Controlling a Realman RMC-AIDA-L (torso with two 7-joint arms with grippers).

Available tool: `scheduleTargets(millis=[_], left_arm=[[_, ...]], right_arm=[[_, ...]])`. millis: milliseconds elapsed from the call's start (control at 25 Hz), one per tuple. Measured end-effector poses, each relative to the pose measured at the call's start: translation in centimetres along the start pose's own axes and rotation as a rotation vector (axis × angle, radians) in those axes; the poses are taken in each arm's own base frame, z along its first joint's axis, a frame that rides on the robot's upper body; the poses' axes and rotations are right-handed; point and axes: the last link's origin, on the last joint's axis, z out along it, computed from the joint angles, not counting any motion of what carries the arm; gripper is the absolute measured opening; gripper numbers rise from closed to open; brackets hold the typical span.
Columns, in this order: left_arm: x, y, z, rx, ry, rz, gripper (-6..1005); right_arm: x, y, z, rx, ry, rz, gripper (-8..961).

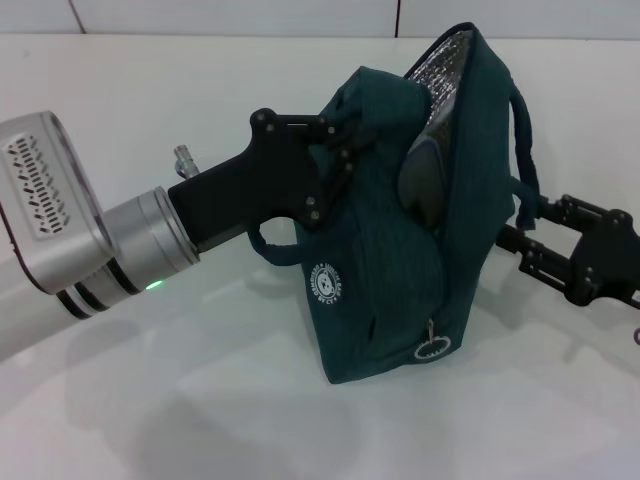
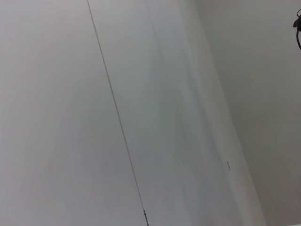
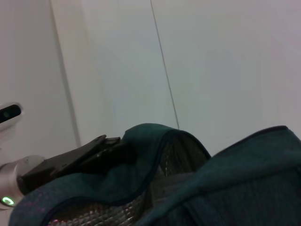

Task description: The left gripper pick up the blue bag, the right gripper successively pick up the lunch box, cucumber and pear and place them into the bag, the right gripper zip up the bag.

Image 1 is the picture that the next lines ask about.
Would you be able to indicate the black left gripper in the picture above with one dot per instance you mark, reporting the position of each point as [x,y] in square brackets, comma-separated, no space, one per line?
[250,185]

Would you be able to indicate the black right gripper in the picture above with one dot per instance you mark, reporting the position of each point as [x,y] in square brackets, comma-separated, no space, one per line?
[610,260]

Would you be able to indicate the clear blue-rimmed food container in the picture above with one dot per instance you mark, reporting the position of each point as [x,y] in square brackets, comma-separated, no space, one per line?
[420,185]

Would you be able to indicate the dark blue lunch bag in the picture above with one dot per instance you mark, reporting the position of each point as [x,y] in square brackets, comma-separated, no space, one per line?
[390,280]

